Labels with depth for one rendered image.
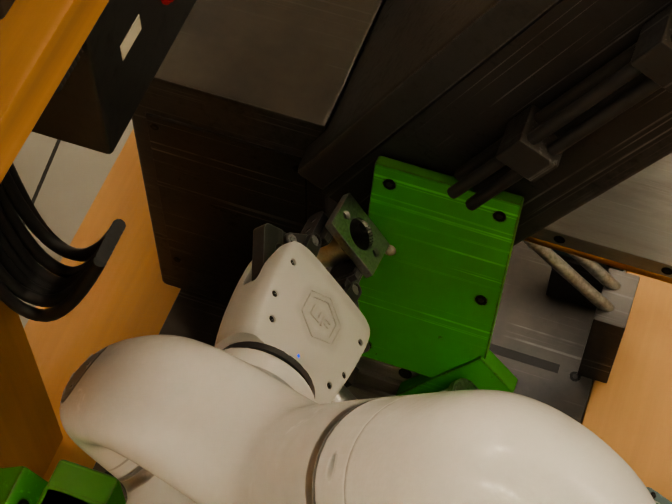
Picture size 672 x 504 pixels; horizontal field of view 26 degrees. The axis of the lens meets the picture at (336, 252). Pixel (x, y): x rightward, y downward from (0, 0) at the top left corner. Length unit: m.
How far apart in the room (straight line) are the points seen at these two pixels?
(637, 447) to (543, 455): 0.83
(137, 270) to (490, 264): 0.51
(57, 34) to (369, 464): 0.33
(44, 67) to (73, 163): 1.88
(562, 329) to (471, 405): 0.85
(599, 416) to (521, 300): 0.15
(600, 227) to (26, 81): 0.59
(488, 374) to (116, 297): 0.46
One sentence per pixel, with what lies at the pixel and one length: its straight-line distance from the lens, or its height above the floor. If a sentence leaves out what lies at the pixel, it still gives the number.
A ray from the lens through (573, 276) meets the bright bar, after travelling 1.33.
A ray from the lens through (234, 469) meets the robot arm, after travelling 0.80.
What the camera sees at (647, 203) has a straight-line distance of 1.28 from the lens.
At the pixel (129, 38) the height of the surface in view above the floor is 1.42.
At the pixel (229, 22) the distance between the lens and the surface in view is 1.24.
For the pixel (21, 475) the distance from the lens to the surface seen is 1.13.
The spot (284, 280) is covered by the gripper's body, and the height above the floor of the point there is 1.28.
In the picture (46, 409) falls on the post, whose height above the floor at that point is 0.96.
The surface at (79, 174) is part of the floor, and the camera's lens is 2.70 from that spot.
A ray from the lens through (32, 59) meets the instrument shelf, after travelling 0.83.
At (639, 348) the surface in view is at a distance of 1.47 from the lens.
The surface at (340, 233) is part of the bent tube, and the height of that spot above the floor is 1.24.
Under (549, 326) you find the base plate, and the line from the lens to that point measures 1.47.
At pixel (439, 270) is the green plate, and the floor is 1.19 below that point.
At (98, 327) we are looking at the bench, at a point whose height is 0.88.
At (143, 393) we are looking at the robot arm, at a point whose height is 1.41.
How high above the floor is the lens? 2.16
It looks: 57 degrees down
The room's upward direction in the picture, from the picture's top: straight up
